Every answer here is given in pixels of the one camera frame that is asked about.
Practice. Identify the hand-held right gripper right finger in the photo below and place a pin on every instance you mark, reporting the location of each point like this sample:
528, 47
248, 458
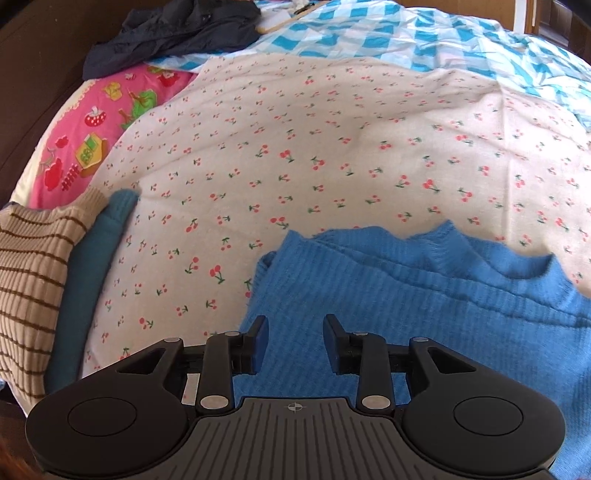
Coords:
331, 344

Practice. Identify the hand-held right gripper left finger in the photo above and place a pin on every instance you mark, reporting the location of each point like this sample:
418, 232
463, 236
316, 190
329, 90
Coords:
261, 344

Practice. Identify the blue striped knit sweater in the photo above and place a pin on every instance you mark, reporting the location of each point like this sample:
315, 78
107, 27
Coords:
415, 300

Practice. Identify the teal knit sweater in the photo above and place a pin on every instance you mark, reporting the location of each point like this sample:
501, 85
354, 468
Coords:
90, 286

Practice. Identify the cherry print white blanket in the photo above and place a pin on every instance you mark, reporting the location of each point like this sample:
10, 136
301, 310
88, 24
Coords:
323, 161

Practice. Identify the beige brown striped sweater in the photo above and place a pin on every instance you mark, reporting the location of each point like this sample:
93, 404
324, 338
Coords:
32, 277

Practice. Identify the pink printed pillow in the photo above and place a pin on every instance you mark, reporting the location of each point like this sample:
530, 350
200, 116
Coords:
97, 129

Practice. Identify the dark navy jacket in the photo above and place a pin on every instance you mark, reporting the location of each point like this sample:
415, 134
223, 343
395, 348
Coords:
171, 32

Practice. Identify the dark wooden headboard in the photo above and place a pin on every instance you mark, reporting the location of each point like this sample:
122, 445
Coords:
32, 92

